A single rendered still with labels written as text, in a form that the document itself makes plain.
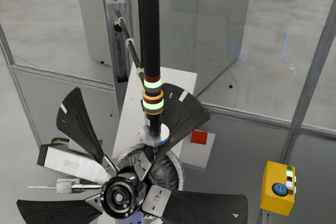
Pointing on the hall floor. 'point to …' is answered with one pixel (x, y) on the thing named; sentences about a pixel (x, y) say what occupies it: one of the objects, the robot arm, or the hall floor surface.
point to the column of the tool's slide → (120, 92)
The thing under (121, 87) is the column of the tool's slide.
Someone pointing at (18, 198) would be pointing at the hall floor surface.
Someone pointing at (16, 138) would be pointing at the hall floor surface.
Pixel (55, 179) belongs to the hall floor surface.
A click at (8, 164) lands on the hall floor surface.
